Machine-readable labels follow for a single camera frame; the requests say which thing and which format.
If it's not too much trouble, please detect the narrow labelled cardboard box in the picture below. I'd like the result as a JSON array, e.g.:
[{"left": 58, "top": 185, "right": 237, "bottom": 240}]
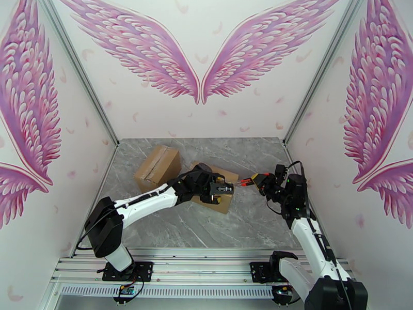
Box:
[{"left": 189, "top": 161, "right": 240, "bottom": 215}]

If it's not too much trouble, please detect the wide plain cardboard box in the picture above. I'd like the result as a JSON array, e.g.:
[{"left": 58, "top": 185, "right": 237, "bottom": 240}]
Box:
[{"left": 134, "top": 144, "right": 181, "bottom": 194}]

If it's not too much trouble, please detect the small green circuit board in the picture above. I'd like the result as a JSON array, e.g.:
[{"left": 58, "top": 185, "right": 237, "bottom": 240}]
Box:
[
  {"left": 112, "top": 284, "right": 137, "bottom": 303},
  {"left": 272, "top": 285, "right": 295, "bottom": 303}
]

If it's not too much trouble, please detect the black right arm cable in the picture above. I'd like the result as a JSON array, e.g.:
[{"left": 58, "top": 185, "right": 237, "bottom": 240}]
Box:
[{"left": 266, "top": 160, "right": 353, "bottom": 310}]

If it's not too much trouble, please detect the aluminium rail base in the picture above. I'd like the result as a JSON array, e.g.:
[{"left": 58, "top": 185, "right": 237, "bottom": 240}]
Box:
[{"left": 48, "top": 247, "right": 356, "bottom": 289}]

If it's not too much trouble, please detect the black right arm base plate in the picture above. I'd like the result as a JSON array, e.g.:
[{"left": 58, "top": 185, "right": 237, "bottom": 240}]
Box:
[{"left": 250, "top": 261, "right": 291, "bottom": 284}]

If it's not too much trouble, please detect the white perforated cable tray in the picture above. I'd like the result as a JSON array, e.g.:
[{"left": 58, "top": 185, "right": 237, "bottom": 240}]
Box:
[{"left": 59, "top": 285, "right": 275, "bottom": 299}]

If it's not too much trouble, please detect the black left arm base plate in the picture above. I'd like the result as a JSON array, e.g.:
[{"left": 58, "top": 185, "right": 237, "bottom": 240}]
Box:
[{"left": 102, "top": 261, "right": 154, "bottom": 282}]

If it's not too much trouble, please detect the aluminium corner post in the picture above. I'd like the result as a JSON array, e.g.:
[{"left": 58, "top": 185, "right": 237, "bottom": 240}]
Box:
[
  {"left": 34, "top": 0, "right": 121, "bottom": 148},
  {"left": 282, "top": 0, "right": 372, "bottom": 148}
]

